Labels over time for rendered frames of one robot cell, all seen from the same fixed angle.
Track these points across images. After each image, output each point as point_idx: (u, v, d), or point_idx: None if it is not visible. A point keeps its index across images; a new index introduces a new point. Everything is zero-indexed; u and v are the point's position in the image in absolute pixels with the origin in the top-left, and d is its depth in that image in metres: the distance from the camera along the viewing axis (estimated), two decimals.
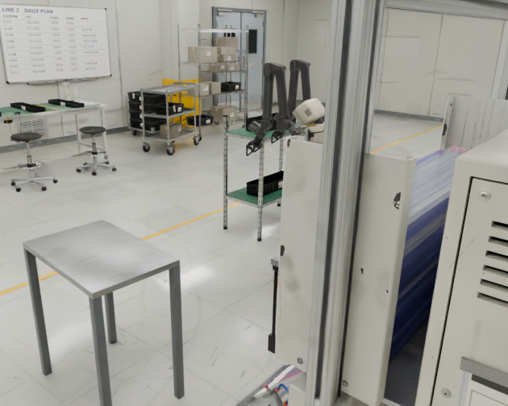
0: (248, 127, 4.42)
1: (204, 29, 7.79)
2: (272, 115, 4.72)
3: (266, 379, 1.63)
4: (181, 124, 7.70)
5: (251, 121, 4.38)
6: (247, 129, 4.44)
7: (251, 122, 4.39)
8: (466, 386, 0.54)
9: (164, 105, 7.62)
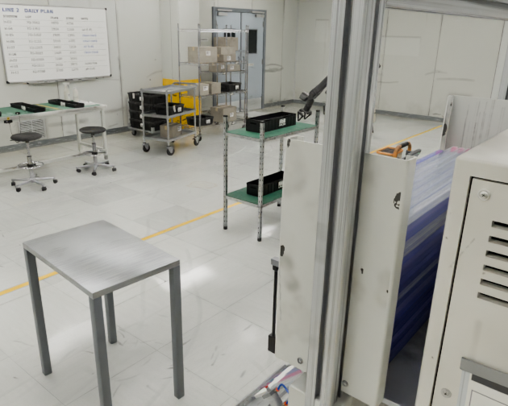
0: (248, 127, 4.42)
1: (204, 29, 7.79)
2: (272, 115, 4.72)
3: (266, 379, 1.63)
4: (181, 124, 7.70)
5: (251, 121, 4.38)
6: (247, 129, 4.44)
7: (251, 122, 4.39)
8: (466, 386, 0.54)
9: (164, 105, 7.62)
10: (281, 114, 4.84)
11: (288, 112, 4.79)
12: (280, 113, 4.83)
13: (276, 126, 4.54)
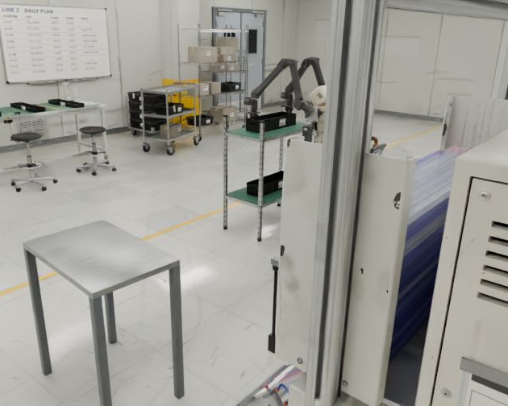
0: (248, 127, 4.42)
1: (204, 29, 7.79)
2: (272, 115, 4.72)
3: (266, 379, 1.63)
4: (181, 124, 7.70)
5: (251, 121, 4.38)
6: (247, 129, 4.44)
7: (251, 122, 4.39)
8: (466, 386, 0.54)
9: (164, 105, 7.62)
10: (281, 114, 4.84)
11: (288, 112, 4.79)
12: (280, 113, 4.83)
13: (276, 126, 4.54)
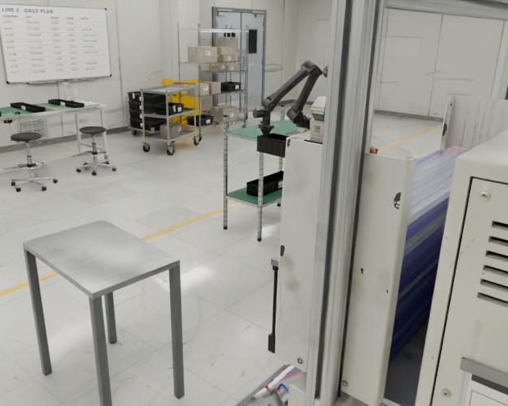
0: None
1: (204, 29, 7.79)
2: (276, 142, 3.31)
3: (266, 379, 1.63)
4: (181, 124, 7.70)
5: None
6: None
7: None
8: (466, 386, 0.54)
9: (164, 105, 7.62)
10: (258, 140, 3.42)
11: (265, 134, 3.46)
12: (259, 139, 3.40)
13: None
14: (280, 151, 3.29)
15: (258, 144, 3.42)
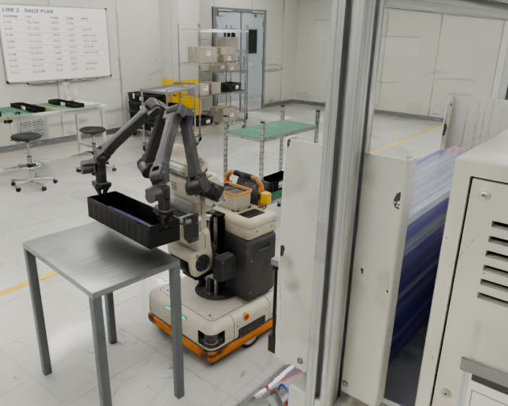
0: (156, 241, 2.25)
1: (204, 29, 7.79)
2: (105, 208, 2.47)
3: (266, 379, 1.63)
4: None
5: (162, 226, 2.25)
6: (153, 245, 2.24)
7: (160, 229, 2.25)
8: (466, 386, 0.54)
9: (164, 105, 7.62)
10: (89, 202, 2.58)
11: (101, 193, 2.62)
12: (89, 202, 2.57)
13: (147, 220, 2.51)
14: (109, 221, 2.45)
15: (89, 208, 2.58)
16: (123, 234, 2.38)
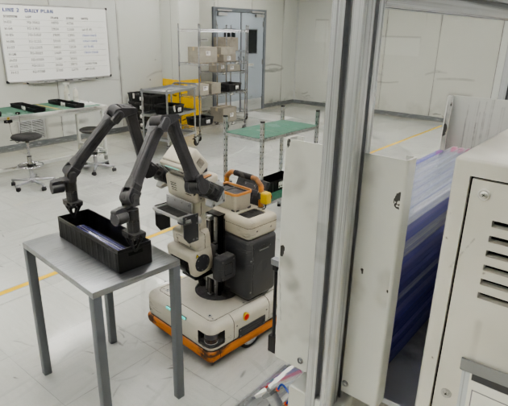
0: (126, 265, 2.15)
1: (204, 29, 7.79)
2: (75, 229, 2.37)
3: (266, 379, 1.63)
4: (181, 124, 7.70)
5: (131, 250, 2.16)
6: (122, 269, 2.15)
7: (130, 253, 2.16)
8: (466, 386, 0.54)
9: (164, 105, 7.62)
10: (60, 222, 2.49)
11: (72, 213, 2.53)
12: (60, 221, 2.47)
13: (120, 240, 2.42)
14: (79, 242, 2.36)
15: (60, 228, 2.49)
16: (93, 257, 2.29)
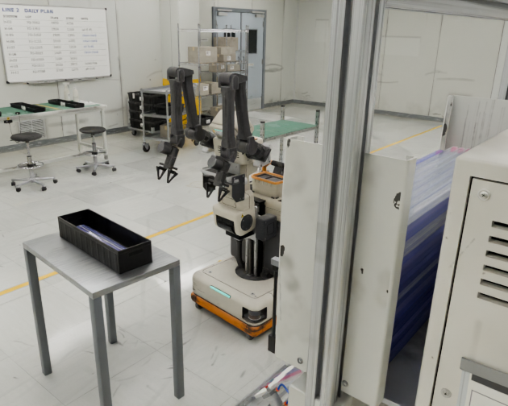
0: (126, 265, 2.16)
1: (204, 29, 7.79)
2: (75, 229, 2.38)
3: (266, 379, 1.63)
4: None
5: (131, 250, 2.16)
6: (123, 270, 2.15)
7: (131, 254, 2.16)
8: (466, 386, 0.54)
9: (164, 105, 7.62)
10: (60, 222, 2.49)
11: (72, 213, 2.53)
12: (60, 221, 2.47)
13: (120, 240, 2.42)
14: (79, 242, 2.36)
15: (60, 228, 2.49)
16: (93, 257, 2.29)
